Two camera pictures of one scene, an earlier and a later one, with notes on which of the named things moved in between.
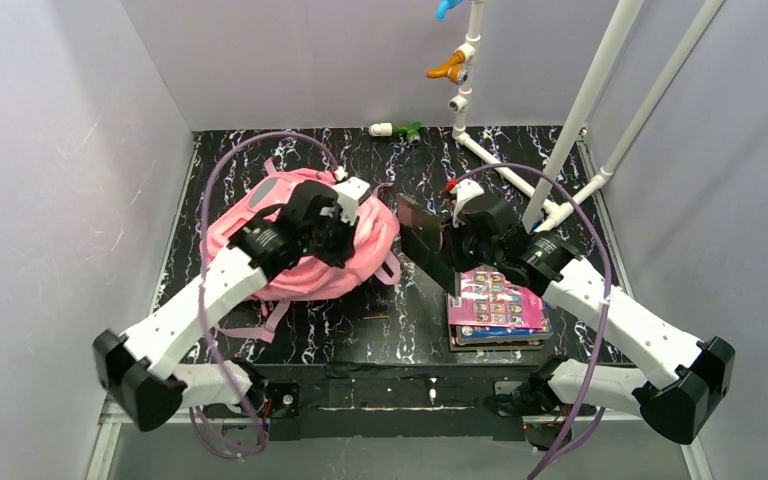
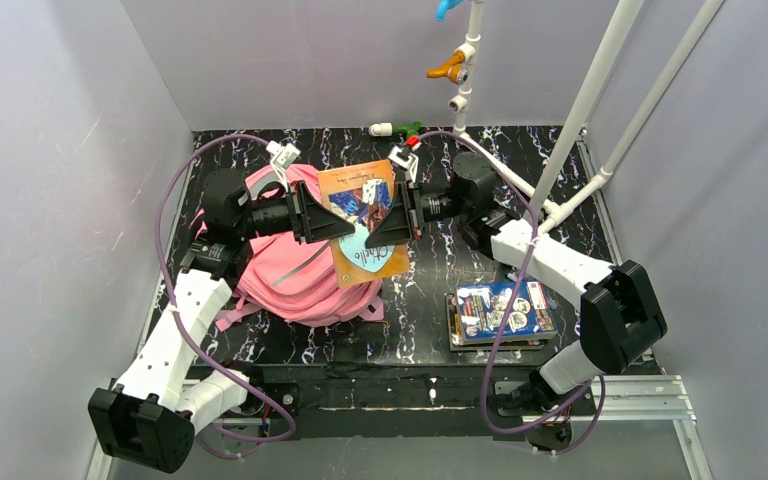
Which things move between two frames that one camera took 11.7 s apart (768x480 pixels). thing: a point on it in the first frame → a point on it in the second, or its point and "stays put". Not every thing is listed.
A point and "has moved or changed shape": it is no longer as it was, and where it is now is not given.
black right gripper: (446, 245) → (412, 211)
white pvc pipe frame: (552, 205) stays put
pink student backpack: (258, 198) has moved or changed shape
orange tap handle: (450, 69) stays put
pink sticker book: (486, 298) → (360, 193)
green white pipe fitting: (412, 130) stays put
